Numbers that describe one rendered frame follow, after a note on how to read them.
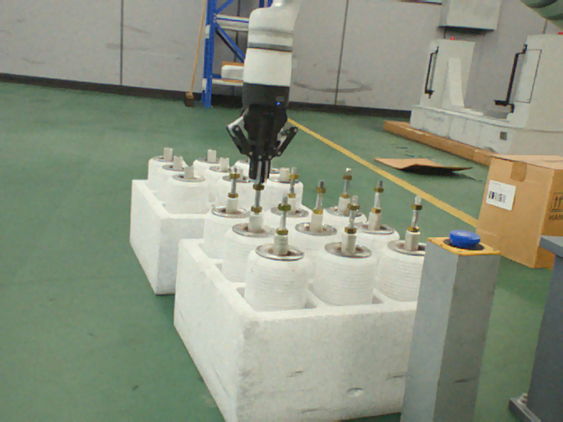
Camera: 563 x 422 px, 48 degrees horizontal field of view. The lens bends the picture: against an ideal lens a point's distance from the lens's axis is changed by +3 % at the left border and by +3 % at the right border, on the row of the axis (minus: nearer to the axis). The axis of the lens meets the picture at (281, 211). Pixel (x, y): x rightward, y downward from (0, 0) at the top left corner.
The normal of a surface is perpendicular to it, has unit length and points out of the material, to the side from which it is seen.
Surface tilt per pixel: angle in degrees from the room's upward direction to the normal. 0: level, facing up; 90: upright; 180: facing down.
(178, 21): 90
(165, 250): 90
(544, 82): 90
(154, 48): 90
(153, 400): 0
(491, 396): 0
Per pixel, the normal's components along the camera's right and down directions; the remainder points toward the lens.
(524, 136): 0.18, 0.25
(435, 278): -0.92, 0.00
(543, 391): -0.98, -0.05
